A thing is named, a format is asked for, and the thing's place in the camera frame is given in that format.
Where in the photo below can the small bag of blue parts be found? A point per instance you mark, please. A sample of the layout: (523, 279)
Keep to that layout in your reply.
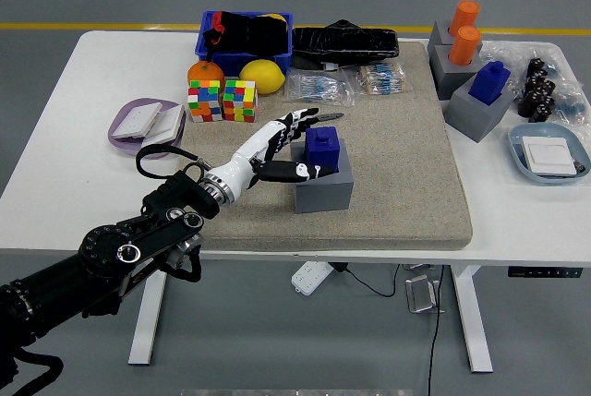
(570, 110)

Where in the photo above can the clear plastic bag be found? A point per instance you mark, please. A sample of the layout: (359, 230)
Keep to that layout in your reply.
(508, 52)

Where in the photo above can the yellow item in bin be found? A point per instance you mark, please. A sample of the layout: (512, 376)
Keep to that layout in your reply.
(275, 16)

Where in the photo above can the orange fruit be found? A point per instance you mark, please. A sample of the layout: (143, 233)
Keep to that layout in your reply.
(205, 73)

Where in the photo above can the yellow lemon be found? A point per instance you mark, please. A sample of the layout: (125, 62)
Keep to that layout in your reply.
(263, 75)

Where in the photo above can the bag of blue resistors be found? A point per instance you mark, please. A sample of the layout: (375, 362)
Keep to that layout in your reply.
(318, 89)

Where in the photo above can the multicolour puzzle cube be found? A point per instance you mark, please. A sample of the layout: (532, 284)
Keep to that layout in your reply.
(203, 100)
(240, 100)

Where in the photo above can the white table leg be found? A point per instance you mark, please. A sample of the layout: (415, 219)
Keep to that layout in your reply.
(148, 322)
(471, 322)

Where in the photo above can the small white connector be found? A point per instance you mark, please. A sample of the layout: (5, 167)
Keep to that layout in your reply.
(331, 65)

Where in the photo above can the bag of brown resistors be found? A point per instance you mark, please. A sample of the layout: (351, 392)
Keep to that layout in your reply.
(381, 78)

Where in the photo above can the grey-brown mat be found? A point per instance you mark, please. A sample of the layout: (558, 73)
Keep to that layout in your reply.
(392, 183)

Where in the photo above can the orange round seal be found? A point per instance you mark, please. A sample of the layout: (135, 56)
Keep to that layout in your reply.
(464, 47)
(464, 15)

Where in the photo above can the blue plastic bin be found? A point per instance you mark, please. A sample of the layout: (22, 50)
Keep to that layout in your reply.
(231, 60)

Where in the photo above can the black table control panel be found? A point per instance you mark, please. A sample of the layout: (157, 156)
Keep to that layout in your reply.
(545, 272)

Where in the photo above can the light blue tray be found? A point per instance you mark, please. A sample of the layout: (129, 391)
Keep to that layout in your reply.
(554, 130)

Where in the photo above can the purple tray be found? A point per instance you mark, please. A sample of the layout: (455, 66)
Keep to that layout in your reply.
(121, 112)

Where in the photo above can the metal floor bracket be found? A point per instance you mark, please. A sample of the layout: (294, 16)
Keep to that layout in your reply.
(420, 294)

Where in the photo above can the blue square seal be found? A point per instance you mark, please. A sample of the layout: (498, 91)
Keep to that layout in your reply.
(323, 149)
(489, 84)

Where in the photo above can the black cloth with red trim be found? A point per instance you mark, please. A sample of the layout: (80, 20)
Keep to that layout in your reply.
(258, 36)

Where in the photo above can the grey seal holder block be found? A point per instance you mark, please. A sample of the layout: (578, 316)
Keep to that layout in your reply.
(471, 119)
(438, 36)
(323, 195)
(445, 77)

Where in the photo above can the black cylindrical capacitor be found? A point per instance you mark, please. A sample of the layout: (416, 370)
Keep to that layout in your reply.
(534, 81)
(528, 101)
(544, 109)
(536, 67)
(548, 88)

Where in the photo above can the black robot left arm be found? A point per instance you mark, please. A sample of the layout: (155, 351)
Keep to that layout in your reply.
(115, 248)

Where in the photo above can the white power strip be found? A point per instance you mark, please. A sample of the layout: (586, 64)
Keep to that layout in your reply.
(307, 278)

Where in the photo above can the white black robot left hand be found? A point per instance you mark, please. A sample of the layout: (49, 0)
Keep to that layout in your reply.
(251, 151)

